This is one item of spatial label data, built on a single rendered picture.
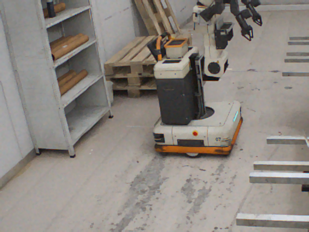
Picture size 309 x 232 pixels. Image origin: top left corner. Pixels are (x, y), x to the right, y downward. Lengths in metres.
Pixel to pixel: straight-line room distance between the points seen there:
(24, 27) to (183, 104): 1.52
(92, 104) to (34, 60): 1.20
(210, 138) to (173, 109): 0.38
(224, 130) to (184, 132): 0.33
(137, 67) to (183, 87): 1.64
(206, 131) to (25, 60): 1.69
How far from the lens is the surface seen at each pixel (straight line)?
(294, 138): 2.06
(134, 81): 5.10
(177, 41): 3.73
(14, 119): 4.04
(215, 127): 3.52
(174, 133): 3.61
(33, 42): 3.79
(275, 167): 1.84
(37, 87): 3.93
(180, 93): 3.48
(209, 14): 3.25
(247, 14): 3.19
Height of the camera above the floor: 1.81
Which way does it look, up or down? 23 degrees down
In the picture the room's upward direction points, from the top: 9 degrees counter-clockwise
